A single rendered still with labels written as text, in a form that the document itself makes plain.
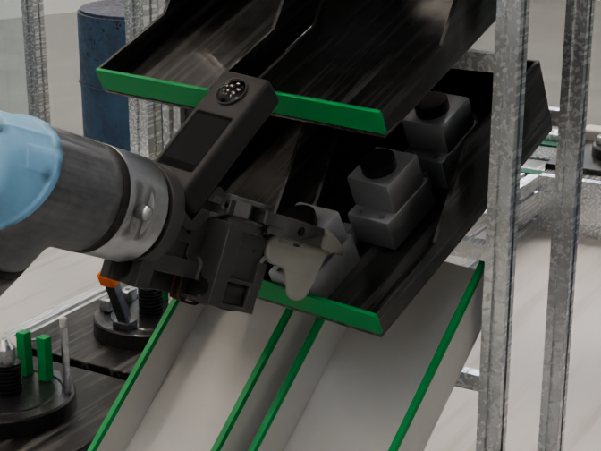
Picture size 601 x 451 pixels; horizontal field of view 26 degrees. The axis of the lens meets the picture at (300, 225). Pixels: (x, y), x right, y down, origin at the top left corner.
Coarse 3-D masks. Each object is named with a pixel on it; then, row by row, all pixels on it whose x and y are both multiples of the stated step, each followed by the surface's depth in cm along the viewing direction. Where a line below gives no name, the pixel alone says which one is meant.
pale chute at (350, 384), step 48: (432, 288) 117; (480, 288) 111; (336, 336) 118; (384, 336) 117; (432, 336) 114; (288, 384) 114; (336, 384) 116; (384, 384) 114; (432, 384) 108; (288, 432) 115; (336, 432) 114; (384, 432) 112; (432, 432) 110
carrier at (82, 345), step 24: (72, 312) 164; (96, 312) 159; (144, 312) 157; (72, 336) 157; (96, 336) 156; (120, 336) 153; (144, 336) 152; (72, 360) 151; (96, 360) 150; (120, 360) 150
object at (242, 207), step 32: (192, 224) 92; (224, 224) 93; (256, 224) 95; (160, 256) 89; (192, 256) 93; (224, 256) 93; (256, 256) 97; (160, 288) 93; (192, 288) 94; (224, 288) 94; (256, 288) 96
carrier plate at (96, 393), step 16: (80, 384) 144; (96, 384) 144; (112, 384) 144; (80, 400) 140; (96, 400) 140; (112, 400) 140; (80, 416) 136; (96, 416) 136; (48, 432) 133; (64, 432) 133; (80, 432) 133; (96, 432) 133; (0, 448) 130; (16, 448) 130; (32, 448) 130; (48, 448) 130; (64, 448) 130; (80, 448) 130
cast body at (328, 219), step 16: (288, 208) 105; (304, 208) 105; (320, 208) 106; (320, 224) 104; (336, 224) 105; (352, 240) 107; (336, 256) 106; (352, 256) 108; (272, 272) 106; (320, 272) 105; (336, 272) 106; (320, 288) 105
